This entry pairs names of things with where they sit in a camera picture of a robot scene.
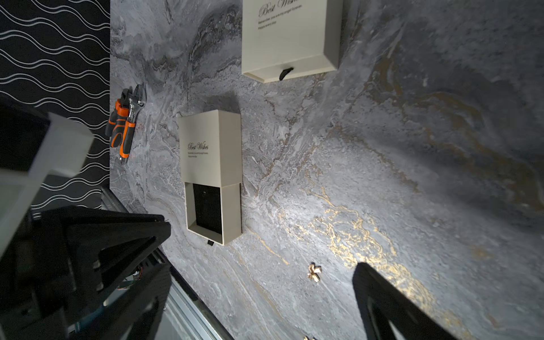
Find cream drawer jewelry box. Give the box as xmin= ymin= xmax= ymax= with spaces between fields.
xmin=178 ymin=110 xmax=242 ymax=246

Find orange black pliers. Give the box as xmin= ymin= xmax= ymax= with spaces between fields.
xmin=105 ymin=89 xmax=130 ymax=148

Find cream jewelry box right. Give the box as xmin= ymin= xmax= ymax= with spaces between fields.
xmin=242 ymin=0 xmax=343 ymax=84

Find orange handled adjustable wrench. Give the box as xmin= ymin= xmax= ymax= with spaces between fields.
xmin=120 ymin=83 xmax=147 ymax=164

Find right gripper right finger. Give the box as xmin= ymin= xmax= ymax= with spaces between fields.
xmin=352 ymin=262 xmax=456 ymax=340

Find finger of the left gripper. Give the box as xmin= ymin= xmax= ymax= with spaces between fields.
xmin=38 ymin=206 xmax=171 ymax=322

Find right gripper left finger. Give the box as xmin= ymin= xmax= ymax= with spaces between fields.
xmin=72 ymin=263 xmax=171 ymax=339

